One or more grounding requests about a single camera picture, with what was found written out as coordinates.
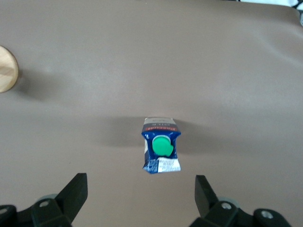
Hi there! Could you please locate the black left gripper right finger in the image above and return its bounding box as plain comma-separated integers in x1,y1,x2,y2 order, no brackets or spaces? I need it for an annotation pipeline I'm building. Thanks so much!
189,175,240,227

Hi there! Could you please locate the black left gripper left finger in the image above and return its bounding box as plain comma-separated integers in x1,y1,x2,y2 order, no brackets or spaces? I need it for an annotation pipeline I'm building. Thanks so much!
32,173,88,227

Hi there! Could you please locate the blue milk carton green cap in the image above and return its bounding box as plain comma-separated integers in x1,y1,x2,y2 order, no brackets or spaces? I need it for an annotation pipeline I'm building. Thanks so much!
141,116,182,175

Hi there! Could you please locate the wooden mug stand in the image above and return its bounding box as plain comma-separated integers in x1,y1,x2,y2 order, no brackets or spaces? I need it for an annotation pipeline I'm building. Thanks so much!
0,45,19,94

